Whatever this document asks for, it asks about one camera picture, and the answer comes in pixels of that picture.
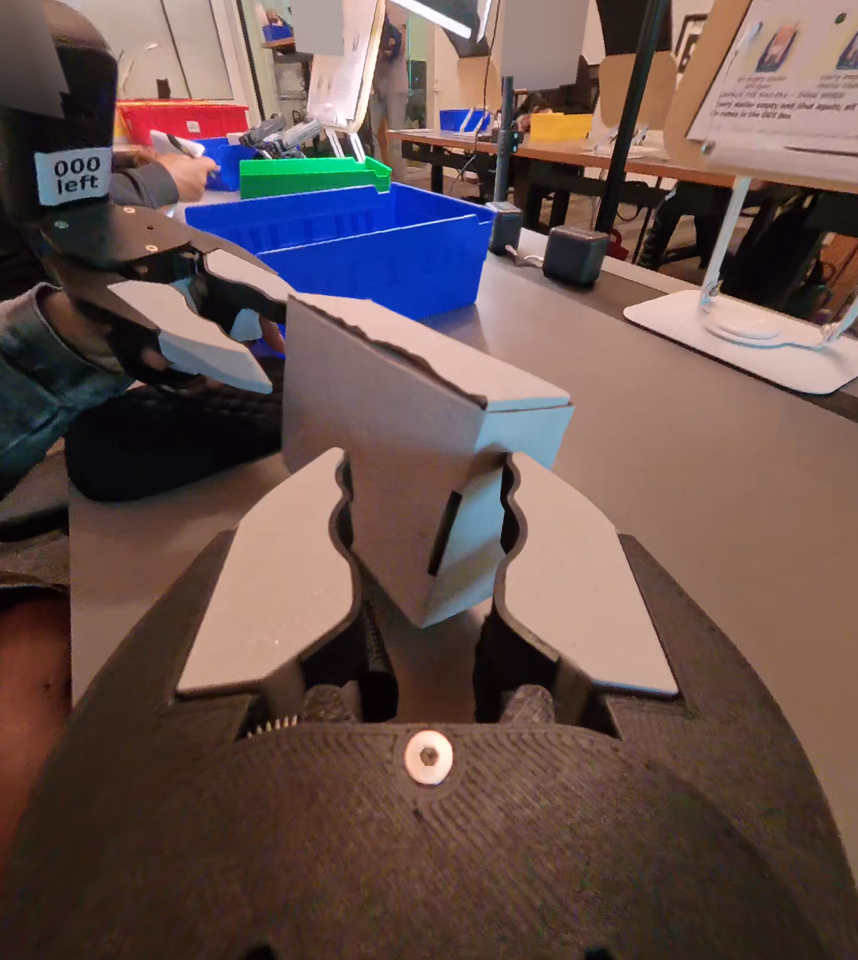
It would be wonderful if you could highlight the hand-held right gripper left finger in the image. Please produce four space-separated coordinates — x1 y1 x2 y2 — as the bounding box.
176 447 364 699

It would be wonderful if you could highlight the large blue plastic bin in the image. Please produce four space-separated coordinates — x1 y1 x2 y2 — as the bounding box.
185 183 496 320

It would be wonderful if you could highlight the thin black pole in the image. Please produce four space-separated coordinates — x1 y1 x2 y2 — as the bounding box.
492 75 517 205

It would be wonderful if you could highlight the green plastic bin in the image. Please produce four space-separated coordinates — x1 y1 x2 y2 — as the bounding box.
240 156 393 201

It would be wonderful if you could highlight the yellow plastic bin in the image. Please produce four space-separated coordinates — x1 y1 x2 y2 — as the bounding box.
530 112 595 142

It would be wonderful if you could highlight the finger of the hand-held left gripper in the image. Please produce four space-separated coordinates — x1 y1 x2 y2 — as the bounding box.
202 247 295 340
106 279 275 396

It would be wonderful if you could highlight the white sign stand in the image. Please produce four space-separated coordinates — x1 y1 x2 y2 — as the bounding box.
622 176 858 396

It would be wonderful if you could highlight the black mesh pad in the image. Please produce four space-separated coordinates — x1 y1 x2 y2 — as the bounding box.
65 367 285 505

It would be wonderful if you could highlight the person's left forearm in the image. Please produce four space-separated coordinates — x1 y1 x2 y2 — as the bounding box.
0 283 138 543

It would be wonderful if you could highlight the white sign board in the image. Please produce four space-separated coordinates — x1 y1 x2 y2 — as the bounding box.
306 0 387 130

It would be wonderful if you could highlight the black metal pole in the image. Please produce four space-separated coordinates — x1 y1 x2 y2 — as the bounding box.
594 0 672 235

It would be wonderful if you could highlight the white cardboard mailer box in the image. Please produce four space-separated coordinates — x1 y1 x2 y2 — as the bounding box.
282 294 575 630

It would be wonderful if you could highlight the small blue plastic bin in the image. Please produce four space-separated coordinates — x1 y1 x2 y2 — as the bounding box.
440 108 492 141

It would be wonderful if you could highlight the wooden table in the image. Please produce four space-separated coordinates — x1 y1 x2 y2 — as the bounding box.
387 129 738 190

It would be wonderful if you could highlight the printed instruction sign board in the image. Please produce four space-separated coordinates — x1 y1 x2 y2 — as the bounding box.
686 0 858 202

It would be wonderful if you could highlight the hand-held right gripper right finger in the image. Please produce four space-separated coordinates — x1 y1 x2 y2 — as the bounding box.
492 452 680 695

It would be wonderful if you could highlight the red plastic bin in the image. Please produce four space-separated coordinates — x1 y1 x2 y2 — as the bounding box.
115 101 250 147

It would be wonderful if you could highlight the pile of grey metal parts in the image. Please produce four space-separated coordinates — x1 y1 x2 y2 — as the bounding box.
237 116 325 162

